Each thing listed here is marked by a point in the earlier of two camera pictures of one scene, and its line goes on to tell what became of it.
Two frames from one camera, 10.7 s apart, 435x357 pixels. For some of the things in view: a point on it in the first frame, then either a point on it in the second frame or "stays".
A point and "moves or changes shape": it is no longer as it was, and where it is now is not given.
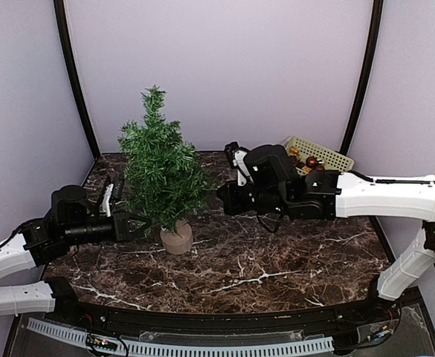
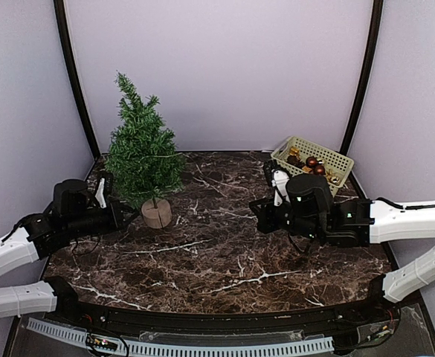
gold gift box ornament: (294, 151) stays
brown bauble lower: (320, 168) stays
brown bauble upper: (311, 161) stays
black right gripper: (232, 206) → (266, 224)
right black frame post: (377, 20) stays
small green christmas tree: (166, 185) moves or changes shape
